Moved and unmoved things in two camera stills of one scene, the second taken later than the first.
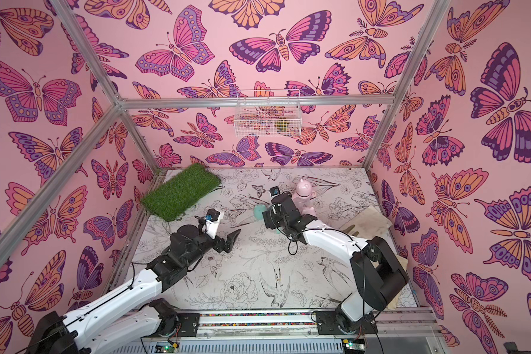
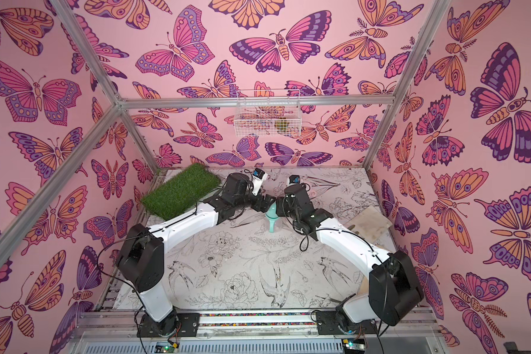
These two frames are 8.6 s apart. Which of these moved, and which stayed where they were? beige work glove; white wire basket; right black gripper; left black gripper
Moved: left black gripper; right black gripper
Stayed: beige work glove; white wire basket
